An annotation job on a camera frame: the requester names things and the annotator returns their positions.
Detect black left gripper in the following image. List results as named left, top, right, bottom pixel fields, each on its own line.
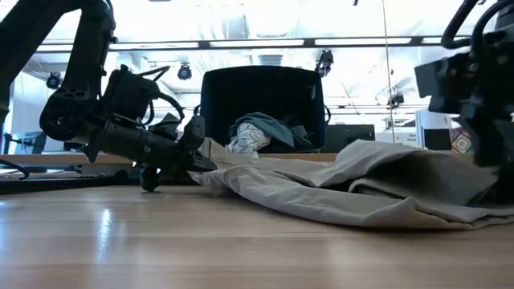
left=82, top=115, right=218, bottom=193

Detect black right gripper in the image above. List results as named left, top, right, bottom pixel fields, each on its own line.
left=427, top=23, right=514, bottom=206

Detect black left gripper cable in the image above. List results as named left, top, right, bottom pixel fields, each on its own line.
left=136, top=66, right=186, bottom=128

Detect white cabinet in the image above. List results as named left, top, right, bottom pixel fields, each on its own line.
left=415, top=108, right=455, bottom=152

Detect light brown desk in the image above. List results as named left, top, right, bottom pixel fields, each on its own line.
left=0, top=152, right=475, bottom=166

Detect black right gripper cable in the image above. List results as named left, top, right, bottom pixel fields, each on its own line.
left=440, top=0, right=514, bottom=51

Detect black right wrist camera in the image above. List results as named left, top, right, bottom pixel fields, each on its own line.
left=414, top=51, right=479, bottom=100

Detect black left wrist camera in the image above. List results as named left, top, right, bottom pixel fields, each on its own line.
left=100, top=63, right=161, bottom=125

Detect beige khaki shorts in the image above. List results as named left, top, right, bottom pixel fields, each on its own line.
left=187, top=136, right=514, bottom=232

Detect colourful patterned box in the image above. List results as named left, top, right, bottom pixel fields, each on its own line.
left=448, top=127, right=475, bottom=155

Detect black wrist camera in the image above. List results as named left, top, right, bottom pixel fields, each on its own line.
left=414, top=51, right=479, bottom=100
left=100, top=63, right=161, bottom=125

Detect black cable loop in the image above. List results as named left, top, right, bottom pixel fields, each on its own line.
left=0, top=157, right=31, bottom=181

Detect black metal table frame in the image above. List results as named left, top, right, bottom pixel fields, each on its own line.
left=0, top=172, right=145, bottom=197

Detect black monitor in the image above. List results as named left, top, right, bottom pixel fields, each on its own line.
left=320, top=124, right=377, bottom=154

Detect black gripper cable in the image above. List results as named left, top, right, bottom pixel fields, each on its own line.
left=440, top=0, right=514, bottom=51
left=136, top=66, right=186, bottom=128

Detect navy white striped fabric bin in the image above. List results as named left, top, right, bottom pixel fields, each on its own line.
left=199, top=65, right=328, bottom=154

